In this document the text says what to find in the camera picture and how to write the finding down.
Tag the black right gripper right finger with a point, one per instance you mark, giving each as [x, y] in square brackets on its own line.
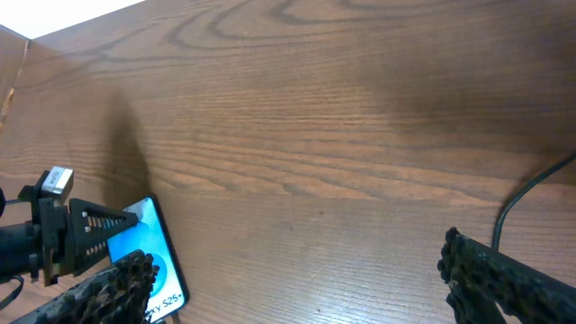
[486, 285]

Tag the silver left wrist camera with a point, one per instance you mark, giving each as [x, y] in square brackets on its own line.
[58, 183]

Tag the blue Galaxy smartphone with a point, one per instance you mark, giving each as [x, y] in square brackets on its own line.
[169, 292]

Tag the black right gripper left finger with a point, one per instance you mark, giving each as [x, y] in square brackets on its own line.
[118, 294]

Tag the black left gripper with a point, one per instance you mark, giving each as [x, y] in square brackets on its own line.
[89, 226]

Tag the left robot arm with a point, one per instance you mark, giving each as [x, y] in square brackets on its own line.
[63, 237]

